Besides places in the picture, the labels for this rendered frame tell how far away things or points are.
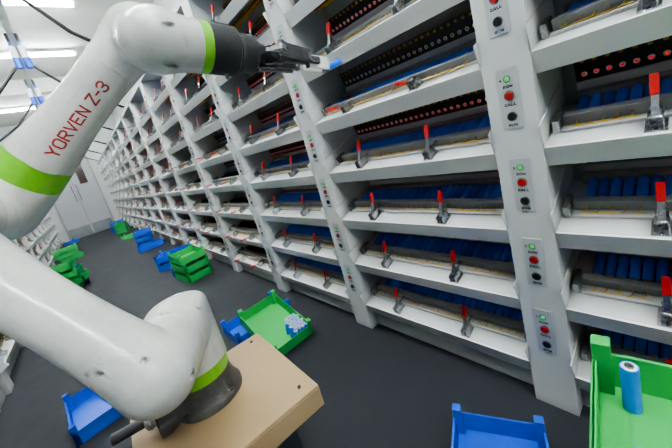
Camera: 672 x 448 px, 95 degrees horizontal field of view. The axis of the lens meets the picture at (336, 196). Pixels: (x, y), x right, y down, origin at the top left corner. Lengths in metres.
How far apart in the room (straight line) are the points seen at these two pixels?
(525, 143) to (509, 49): 0.19
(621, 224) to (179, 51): 0.88
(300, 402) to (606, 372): 0.52
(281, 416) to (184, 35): 0.72
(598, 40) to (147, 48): 0.74
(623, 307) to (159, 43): 1.02
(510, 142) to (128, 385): 0.83
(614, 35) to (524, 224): 0.39
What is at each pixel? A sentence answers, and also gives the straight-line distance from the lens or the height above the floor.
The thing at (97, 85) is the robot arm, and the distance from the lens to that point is 0.75.
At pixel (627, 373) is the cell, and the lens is 0.55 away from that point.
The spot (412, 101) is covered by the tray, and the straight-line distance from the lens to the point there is 0.88.
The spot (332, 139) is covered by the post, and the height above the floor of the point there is 0.80.
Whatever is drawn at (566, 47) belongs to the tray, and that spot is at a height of 0.86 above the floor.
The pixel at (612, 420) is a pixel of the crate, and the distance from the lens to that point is 0.58.
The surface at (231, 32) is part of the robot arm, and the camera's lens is 0.68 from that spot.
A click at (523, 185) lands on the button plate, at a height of 0.61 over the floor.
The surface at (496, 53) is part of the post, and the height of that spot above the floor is 0.89.
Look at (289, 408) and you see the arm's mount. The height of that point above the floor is 0.33.
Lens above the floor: 0.83
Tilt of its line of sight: 11 degrees down
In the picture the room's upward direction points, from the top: 16 degrees counter-clockwise
